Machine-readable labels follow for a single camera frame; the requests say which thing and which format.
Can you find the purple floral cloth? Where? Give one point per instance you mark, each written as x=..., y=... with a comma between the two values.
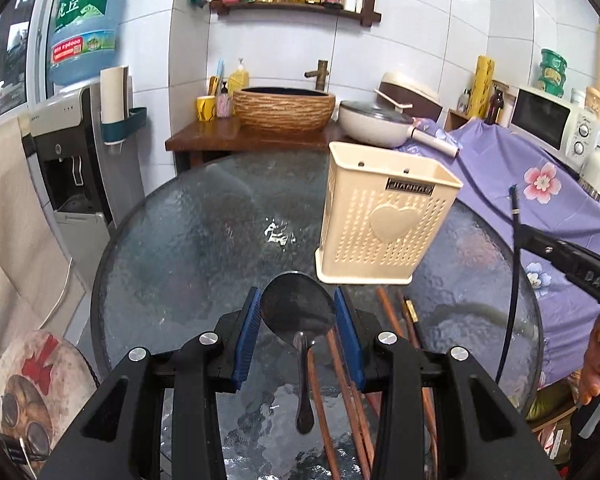
x=495, y=180

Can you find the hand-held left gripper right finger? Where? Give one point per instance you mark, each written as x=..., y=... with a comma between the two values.
x=350, y=340

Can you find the brown wooden chopstick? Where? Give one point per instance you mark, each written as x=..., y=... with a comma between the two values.
x=322, y=420
x=356, y=420
x=390, y=310

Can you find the bronze faucet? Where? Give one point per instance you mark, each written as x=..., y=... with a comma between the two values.
x=320, y=72

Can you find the person's right hand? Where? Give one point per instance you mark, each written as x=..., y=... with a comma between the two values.
x=597, y=360

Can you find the yellow roll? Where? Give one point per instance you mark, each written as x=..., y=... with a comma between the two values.
x=481, y=87

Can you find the beige plastic utensil holder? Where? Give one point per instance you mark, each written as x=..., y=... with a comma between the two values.
x=380, y=220

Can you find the blue water jug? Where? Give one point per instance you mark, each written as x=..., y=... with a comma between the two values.
x=84, y=30

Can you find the white microwave oven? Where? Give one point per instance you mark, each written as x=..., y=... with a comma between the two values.
x=545, y=120

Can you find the brown wooden chopsticks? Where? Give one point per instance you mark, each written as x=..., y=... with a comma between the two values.
x=411, y=317

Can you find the stack of green cups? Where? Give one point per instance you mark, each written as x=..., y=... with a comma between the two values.
x=552, y=72

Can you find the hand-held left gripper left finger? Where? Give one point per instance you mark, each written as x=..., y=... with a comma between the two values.
x=247, y=340

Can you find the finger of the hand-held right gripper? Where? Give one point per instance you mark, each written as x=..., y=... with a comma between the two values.
x=542, y=245

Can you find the metal spoon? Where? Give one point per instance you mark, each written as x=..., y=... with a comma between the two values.
x=297, y=305

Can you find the brown glass bottle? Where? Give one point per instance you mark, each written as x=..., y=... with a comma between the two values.
x=494, y=107

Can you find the water dispenser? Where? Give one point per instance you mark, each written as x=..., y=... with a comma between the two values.
x=74, y=175

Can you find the beige cloth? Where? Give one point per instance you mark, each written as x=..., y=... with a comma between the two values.
x=9, y=220

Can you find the wooden washstand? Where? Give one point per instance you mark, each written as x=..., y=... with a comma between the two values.
x=204, y=137

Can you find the black chopstick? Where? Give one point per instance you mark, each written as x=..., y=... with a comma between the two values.
x=514, y=210

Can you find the woven pattern wash basin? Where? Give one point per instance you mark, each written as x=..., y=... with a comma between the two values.
x=285, y=112

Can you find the blue toothbrush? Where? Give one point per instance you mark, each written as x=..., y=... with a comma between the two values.
x=219, y=75

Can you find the brown white rice cooker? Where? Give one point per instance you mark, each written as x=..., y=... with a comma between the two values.
x=415, y=97

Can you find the round glass table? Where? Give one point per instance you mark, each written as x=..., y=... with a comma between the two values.
x=194, y=260

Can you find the small clear bottle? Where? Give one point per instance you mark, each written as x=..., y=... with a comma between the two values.
x=463, y=102

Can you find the window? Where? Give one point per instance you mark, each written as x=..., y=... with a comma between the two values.
x=9, y=50

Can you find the yellow soap bottle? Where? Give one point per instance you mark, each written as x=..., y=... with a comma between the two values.
x=238, y=80

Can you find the white pan with lid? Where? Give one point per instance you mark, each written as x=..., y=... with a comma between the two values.
x=370, y=125

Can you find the yellow cup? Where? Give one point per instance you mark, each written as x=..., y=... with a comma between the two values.
x=205, y=109

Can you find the pink cup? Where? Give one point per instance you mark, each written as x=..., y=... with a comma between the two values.
x=223, y=107

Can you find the round cartoon stool cushion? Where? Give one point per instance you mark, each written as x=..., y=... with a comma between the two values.
x=44, y=390

